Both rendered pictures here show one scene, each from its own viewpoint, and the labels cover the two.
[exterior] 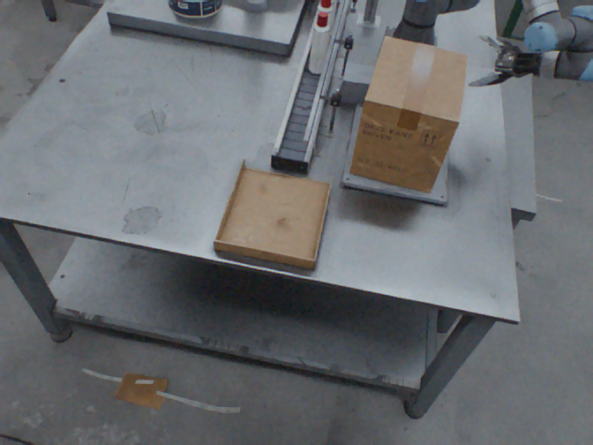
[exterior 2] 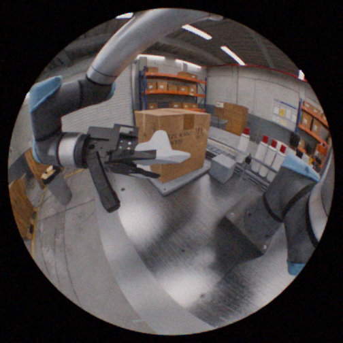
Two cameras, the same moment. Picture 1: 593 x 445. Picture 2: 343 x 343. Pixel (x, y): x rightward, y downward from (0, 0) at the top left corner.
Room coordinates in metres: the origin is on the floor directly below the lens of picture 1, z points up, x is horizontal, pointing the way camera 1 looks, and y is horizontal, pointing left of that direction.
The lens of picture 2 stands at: (1.61, -0.60, 1.16)
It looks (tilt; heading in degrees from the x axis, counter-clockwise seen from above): 36 degrees down; 139
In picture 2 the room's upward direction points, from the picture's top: straight up
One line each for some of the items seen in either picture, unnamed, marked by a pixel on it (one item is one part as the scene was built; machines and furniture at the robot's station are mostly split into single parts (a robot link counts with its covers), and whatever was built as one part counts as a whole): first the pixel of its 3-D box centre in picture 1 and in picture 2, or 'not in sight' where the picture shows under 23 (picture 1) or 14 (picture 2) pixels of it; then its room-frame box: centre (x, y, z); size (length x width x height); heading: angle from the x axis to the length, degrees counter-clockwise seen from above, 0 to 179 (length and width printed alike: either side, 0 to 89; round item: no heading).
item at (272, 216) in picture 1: (276, 210); not in sight; (0.91, 0.07, 0.85); 0.30 x 0.26 x 0.04; 175
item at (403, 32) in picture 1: (416, 29); (269, 211); (1.72, -0.32, 0.94); 0.15 x 0.15 x 0.10
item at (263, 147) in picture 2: (323, 24); (260, 154); (1.62, 0.01, 0.98); 0.05 x 0.05 x 0.20
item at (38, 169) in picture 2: not in sight; (47, 158); (-1.81, -2.31, 0.57); 1.20 x 0.85 x 1.14; 174
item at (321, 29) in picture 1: (319, 43); (243, 145); (1.50, 0.01, 0.98); 0.05 x 0.05 x 0.20
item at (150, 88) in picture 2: not in sight; (176, 100); (-1.64, 2.52, 1.26); 2.78 x 0.61 x 2.51; 81
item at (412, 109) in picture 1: (408, 115); (168, 137); (1.20, -0.26, 0.99); 0.30 x 0.24 x 0.27; 170
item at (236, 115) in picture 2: not in sight; (231, 121); (0.20, 3.65, 0.70); 1.20 x 0.82 x 1.39; 177
